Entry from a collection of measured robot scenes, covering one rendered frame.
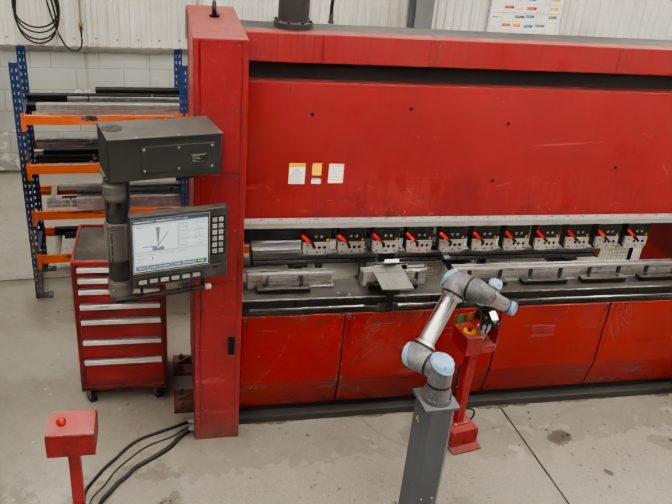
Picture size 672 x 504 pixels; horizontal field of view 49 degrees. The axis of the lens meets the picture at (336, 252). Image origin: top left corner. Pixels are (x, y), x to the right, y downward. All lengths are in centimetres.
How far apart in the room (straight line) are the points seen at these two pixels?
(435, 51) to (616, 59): 102
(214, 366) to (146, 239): 107
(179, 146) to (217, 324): 115
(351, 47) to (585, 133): 145
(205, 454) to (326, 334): 97
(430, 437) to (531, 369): 139
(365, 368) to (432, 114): 156
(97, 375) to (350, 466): 159
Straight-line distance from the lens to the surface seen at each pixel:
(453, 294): 362
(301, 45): 368
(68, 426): 344
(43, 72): 790
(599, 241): 475
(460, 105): 400
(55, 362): 521
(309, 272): 419
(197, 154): 330
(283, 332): 422
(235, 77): 348
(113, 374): 465
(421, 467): 384
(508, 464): 461
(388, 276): 417
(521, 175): 430
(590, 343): 501
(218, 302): 394
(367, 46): 375
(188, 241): 343
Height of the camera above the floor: 300
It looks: 27 degrees down
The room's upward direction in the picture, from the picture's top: 5 degrees clockwise
